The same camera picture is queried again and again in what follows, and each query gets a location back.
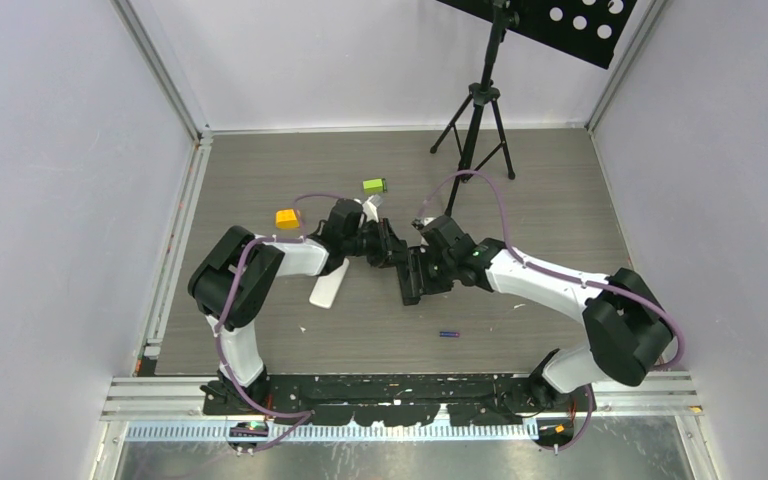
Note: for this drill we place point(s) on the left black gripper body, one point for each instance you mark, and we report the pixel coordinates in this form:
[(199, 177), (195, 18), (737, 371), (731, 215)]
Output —
[(373, 242)]

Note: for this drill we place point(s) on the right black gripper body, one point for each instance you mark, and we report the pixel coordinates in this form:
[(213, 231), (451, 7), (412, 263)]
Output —
[(438, 274)]

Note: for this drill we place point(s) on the black remote control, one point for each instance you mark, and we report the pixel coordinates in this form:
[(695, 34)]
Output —
[(410, 275)]

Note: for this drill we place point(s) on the white remote control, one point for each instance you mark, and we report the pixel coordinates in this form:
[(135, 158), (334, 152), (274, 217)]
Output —
[(326, 288)]

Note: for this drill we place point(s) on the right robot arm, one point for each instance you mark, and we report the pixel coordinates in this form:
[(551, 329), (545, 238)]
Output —
[(626, 329)]

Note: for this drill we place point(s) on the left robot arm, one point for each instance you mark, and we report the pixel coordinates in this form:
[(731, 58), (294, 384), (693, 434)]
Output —
[(232, 283)]

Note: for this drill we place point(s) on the green block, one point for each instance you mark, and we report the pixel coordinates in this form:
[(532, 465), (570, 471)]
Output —
[(374, 186)]

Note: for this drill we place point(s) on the orange round block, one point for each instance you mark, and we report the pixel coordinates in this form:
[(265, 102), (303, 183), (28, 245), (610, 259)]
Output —
[(287, 219)]

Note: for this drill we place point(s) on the black tripod stand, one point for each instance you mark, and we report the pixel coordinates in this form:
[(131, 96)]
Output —
[(480, 95)]

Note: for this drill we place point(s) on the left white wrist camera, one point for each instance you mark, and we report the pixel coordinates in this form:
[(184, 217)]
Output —
[(370, 207)]

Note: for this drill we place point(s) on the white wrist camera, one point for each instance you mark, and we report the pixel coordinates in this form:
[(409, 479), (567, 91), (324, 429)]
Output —
[(421, 222), (370, 207)]

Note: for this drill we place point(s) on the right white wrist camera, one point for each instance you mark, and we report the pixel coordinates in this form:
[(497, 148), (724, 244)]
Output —
[(421, 222)]

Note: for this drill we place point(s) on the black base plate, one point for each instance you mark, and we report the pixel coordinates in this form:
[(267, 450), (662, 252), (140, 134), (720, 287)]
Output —
[(394, 400)]

